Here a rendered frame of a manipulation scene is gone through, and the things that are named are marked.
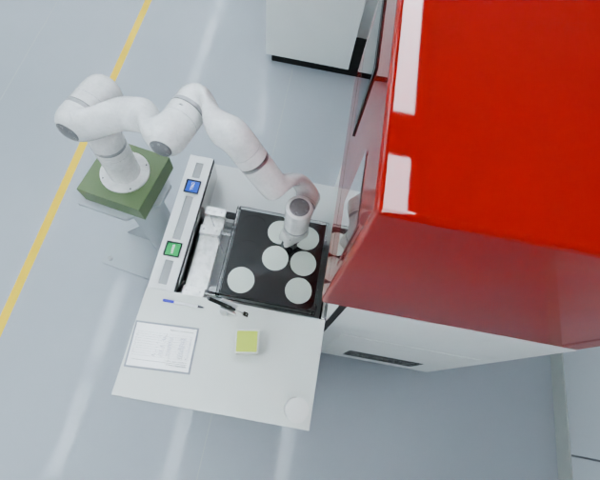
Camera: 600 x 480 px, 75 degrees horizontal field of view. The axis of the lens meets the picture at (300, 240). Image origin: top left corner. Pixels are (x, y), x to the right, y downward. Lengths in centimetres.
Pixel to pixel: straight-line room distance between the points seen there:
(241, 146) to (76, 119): 53
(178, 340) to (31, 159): 203
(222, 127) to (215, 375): 78
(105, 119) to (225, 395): 91
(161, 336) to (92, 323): 117
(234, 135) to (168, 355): 74
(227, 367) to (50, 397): 139
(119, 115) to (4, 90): 234
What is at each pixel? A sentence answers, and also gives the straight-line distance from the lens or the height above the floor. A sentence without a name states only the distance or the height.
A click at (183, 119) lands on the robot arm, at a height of 146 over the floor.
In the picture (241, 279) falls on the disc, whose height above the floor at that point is 90.
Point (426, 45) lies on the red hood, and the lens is 80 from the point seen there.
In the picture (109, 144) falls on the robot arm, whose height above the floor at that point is 115.
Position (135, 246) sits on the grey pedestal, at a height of 2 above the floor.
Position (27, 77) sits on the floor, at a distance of 357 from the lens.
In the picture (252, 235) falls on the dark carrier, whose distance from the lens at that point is 153.
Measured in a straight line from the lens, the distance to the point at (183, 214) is 154.
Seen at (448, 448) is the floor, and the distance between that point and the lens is 254.
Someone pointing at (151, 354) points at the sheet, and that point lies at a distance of 141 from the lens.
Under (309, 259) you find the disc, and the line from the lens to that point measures 151.
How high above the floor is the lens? 232
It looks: 68 degrees down
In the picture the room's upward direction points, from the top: 13 degrees clockwise
